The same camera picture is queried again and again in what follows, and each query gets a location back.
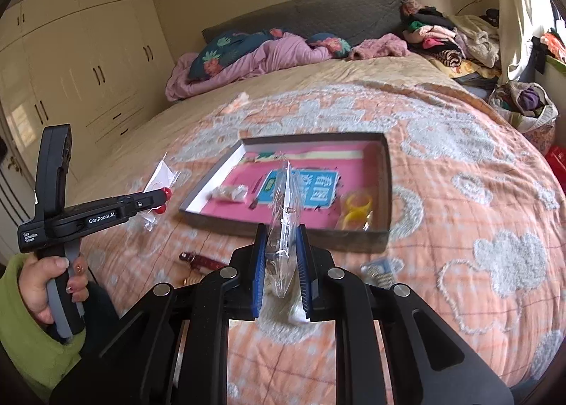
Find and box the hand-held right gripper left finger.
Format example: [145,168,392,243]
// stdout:
[48,224,268,405]

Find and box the small bag with silver chain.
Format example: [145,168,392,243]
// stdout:
[360,258,406,289]

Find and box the clear plastic jewelry bag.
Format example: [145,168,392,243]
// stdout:
[266,160,307,300]

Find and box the dark red small tool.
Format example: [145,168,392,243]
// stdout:
[179,251,229,274]

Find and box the orange patterned bedspread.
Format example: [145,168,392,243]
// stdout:
[80,78,566,405]

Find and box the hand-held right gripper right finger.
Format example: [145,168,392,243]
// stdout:
[295,224,516,405]

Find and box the grey shallow box pink lining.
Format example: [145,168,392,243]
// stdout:
[179,132,393,254]

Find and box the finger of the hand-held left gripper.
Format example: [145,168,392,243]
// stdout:
[116,190,167,218]

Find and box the person's left forearm green sleeve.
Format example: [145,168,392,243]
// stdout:
[0,252,87,402]

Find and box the red container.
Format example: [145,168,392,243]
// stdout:
[544,145,566,190]

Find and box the grey padded headboard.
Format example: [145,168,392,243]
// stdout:
[202,0,408,51]

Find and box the purple duvet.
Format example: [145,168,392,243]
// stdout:
[165,31,333,102]

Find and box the beige curtain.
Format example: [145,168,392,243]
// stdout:
[490,0,559,75]

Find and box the dark floral pillow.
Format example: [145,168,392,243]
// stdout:
[187,28,284,81]

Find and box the bag full of clothes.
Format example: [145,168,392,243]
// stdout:
[487,80,559,135]

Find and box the small floral pillow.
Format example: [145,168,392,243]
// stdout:
[308,33,353,57]

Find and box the white jewelry bag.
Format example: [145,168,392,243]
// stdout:
[209,184,249,203]

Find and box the pink fluffy garment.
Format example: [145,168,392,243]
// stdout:
[348,33,410,62]

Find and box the person's left hand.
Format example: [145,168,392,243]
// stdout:
[20,254,90,327]

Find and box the blue printed card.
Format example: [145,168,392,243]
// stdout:
[256,168,342,212]

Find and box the pile of folded clothes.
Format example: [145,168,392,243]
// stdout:
[400,0,503,79]

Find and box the cream wardrobe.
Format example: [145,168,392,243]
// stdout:
[0,0,178,187]

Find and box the colourful clothes heap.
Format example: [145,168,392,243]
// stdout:
[532,28,566,75]

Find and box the clear bag with red beads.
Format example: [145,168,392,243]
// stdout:
[142,153,183,233]

